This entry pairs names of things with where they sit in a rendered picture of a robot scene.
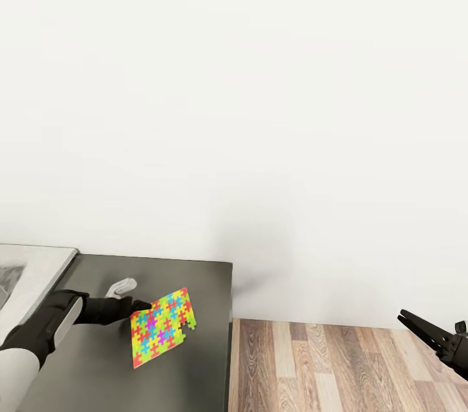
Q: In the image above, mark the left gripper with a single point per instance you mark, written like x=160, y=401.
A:
x=113, y=310

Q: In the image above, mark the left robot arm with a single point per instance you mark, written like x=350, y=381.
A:
x=27, y=346

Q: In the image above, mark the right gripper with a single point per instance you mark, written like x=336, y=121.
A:
x=451, y=348

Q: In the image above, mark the desk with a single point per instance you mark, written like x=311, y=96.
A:
x=92, y=367

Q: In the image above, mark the jigsaw puzzle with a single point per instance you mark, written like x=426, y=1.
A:
x=156, y=330

